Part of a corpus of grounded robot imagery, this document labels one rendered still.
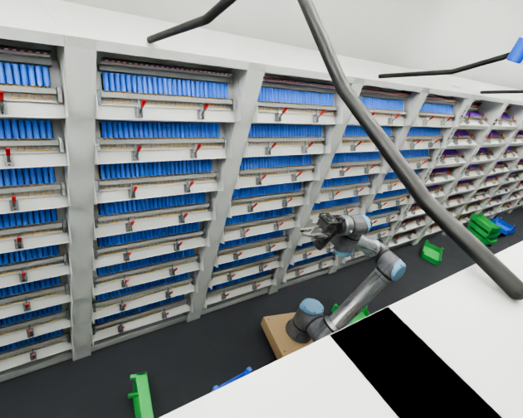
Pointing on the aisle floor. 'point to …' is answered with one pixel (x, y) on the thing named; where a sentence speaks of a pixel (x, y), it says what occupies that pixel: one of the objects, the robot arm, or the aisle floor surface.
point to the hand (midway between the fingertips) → (302, 233)
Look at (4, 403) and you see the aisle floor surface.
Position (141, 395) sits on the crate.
